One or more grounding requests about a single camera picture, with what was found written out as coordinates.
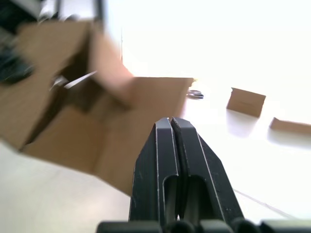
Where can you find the brown cardboard box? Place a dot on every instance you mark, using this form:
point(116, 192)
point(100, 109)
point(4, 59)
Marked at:
point(80, 109)

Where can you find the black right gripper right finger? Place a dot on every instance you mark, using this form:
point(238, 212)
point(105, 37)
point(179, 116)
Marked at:
point(206, 174)

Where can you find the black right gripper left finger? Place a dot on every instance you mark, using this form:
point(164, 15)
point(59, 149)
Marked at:
point(148, 170)

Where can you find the flat brown cardboard piece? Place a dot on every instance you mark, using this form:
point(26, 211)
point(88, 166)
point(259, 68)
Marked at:
point(290, 126)

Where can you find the small folded cardboard box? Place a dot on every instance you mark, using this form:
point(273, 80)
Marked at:
point(245, 102)

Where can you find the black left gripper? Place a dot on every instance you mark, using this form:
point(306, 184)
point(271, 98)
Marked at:
point(14, 65)

